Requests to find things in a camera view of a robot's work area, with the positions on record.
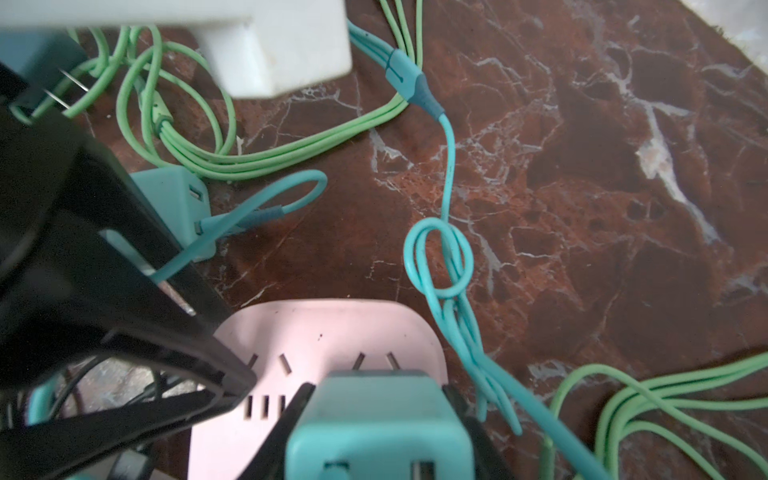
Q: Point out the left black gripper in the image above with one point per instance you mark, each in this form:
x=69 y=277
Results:
x=67 y=294

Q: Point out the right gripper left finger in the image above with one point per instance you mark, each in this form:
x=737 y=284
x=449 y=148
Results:
x=269 y=462

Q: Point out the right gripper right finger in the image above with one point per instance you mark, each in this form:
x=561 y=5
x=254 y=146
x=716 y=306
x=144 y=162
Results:
x=488 y=462

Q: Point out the pink power strip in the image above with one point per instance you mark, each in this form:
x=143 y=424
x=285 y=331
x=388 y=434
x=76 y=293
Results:
x=292 y=342

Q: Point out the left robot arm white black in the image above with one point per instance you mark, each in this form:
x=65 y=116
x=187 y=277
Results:
x=256 y=49

